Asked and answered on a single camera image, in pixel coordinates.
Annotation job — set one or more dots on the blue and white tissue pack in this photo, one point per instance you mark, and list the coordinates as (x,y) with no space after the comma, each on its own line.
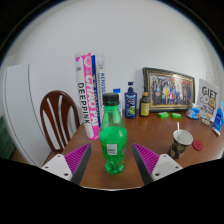
(193,112)

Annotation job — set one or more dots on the amber bottle with yellow label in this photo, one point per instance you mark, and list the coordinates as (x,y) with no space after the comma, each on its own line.
(144,106)

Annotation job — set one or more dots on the small patterned pouch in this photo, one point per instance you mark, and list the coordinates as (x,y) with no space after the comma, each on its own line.
(206,120)

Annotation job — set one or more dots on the blue detergent bottle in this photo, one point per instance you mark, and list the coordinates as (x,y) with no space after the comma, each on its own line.
(219,116)

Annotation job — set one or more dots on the thin stirring stick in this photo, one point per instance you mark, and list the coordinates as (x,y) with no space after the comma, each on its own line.
(178,128)

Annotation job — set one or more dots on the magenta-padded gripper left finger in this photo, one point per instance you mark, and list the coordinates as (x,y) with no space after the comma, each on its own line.
(58,165)

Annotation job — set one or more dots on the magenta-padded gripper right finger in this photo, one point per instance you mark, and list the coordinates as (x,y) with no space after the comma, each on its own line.
(165,165)

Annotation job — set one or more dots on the white remote control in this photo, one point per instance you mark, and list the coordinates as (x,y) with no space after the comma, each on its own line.
(215,131)

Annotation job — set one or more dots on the green plastic drink bottle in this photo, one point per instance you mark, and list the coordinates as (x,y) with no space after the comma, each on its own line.
(113,140)

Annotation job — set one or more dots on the green crate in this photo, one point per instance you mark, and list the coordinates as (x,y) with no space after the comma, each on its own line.
(5,136)

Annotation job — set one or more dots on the flat round red coaster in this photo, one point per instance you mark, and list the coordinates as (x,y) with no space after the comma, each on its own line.
(198,145)

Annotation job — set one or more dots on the blue pump bottle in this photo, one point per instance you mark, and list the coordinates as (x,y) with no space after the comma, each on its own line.
(130,103)

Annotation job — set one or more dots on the pink and white tube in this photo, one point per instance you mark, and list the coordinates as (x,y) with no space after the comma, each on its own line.
(87,96)

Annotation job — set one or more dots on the framed group photo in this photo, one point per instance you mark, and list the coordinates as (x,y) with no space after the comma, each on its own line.
(170,90)

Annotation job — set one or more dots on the dark floral mug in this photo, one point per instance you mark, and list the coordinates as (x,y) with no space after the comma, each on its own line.
(177,150)

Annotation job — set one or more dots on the dark wooden chair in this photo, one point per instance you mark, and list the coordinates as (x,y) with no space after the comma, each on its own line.
(60,100)

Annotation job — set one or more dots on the white bottle with blue cap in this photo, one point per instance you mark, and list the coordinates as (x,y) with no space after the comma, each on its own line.
(117,90)

